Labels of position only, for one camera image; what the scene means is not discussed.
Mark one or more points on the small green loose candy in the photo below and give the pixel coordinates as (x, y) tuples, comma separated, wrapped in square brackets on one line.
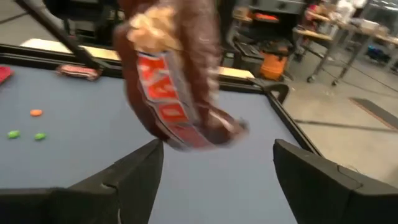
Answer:
[(14, 134), (39, 136)]

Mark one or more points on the metal work table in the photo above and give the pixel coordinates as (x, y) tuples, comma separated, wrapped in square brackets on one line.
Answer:
[(342, 34)]

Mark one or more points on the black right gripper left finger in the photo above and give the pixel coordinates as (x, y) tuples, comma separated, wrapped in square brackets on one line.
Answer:
[(136, 186)]

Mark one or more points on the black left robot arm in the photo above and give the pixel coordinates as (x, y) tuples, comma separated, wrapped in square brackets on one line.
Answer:
[(77, 18)]

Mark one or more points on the small orange loose candy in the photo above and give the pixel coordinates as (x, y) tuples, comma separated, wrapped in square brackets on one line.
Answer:
[(36, 112)]

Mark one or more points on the red Skittles candy pack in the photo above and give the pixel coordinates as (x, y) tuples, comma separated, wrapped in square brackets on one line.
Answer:
[(4, 74)]

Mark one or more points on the brown chocolate bar wrapper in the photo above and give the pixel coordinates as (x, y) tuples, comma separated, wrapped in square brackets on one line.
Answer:
[(174, 93), (79, 72)]

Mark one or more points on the orange object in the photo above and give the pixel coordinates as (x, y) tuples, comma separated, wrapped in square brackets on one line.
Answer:
[(273, 67)]

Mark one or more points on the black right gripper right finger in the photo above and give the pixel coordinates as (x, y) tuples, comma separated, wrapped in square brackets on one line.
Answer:
[(308, 186)]

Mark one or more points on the black equipment box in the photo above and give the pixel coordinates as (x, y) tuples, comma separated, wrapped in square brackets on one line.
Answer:
[(248, 34)]

